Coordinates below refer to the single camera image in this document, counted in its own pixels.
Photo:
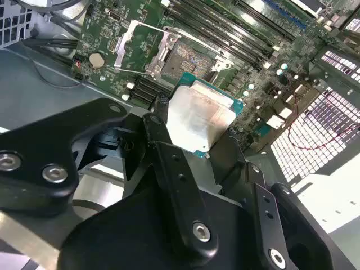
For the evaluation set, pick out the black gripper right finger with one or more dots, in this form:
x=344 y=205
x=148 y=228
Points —
x=268 y=208

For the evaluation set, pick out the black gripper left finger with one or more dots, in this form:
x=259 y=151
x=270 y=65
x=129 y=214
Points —
x=33 y=140

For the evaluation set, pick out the silver CPU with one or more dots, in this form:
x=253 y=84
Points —
x=197 y=118

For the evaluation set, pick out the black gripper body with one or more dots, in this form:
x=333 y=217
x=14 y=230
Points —
x=135 y=239

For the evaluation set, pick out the metal socket cover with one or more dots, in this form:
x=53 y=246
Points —
x=119 y=54

